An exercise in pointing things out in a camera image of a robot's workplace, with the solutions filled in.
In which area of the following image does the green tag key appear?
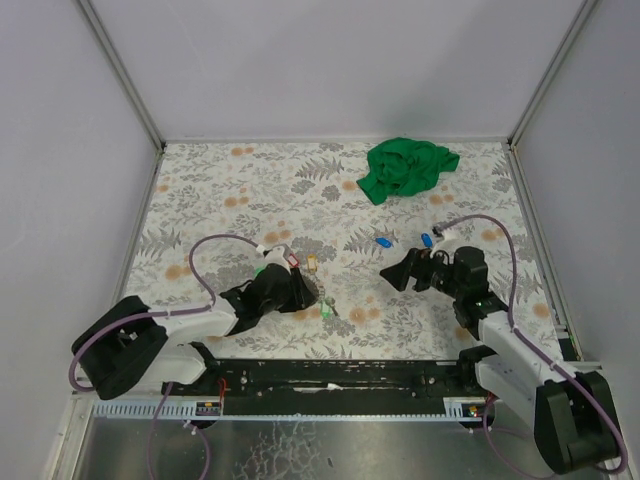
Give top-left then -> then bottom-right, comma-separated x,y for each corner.
320,297 -> 339,318

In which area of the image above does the blue tag key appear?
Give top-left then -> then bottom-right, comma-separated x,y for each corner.
421,232 -> 433,249
375,237 -> 393,249

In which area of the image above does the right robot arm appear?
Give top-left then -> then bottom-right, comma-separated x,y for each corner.
380,246 -> 625,474

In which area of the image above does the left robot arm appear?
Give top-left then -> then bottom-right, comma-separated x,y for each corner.
69,263 -> 319,400

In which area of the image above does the red key tag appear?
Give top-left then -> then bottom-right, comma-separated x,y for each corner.
286,253 -> 300,268

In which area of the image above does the green crumpled cloth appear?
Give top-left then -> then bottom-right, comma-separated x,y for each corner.
357,137 -> 460,205

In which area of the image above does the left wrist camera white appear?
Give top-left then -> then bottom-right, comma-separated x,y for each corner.
255,244 -> 290,263

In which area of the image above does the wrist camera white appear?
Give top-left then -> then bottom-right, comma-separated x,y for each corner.
432,225 -> 459,252
255,244 -> 290,263

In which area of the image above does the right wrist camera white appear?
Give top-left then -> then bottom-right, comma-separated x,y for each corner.
432,225 -> 459,252

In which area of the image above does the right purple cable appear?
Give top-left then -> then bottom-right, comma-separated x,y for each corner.
432,213 -> 629,474

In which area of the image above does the purple cable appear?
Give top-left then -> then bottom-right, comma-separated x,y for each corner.
69,233 -> 266,480
432,213 -> 629,474

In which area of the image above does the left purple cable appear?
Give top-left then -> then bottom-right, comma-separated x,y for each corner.
69,233 -> 266,480

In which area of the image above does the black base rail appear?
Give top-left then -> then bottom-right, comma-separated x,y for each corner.
162,359 -> 487,416

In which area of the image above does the grey cable duct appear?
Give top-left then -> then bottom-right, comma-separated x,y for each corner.
92,399 -> 222,421

